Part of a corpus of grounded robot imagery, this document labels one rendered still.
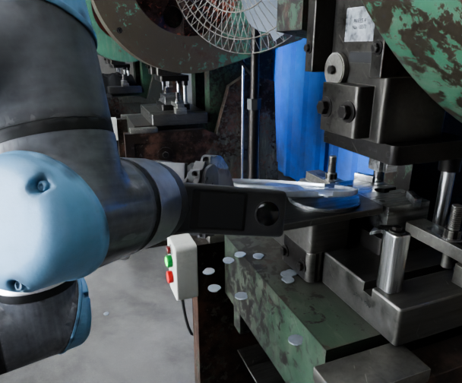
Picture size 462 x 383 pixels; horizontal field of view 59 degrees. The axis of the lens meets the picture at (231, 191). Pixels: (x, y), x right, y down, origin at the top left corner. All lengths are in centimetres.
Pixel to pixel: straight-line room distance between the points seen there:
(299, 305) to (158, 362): 95
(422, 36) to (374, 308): 41
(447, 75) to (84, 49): 26
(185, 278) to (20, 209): 72
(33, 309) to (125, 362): 93
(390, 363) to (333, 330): 9
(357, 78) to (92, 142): 53
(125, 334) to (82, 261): 147
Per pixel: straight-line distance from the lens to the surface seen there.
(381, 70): 62
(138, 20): 192
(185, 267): 91
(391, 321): 62
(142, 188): 29
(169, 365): 154
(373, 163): 78
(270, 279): 74
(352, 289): 67
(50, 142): 25
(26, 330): 70
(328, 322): 65
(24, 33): 26
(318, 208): 68
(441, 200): 79
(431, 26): 32
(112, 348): 165
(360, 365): 60
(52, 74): 26
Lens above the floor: 103
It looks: 19 degrees down
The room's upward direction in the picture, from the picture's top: straight up
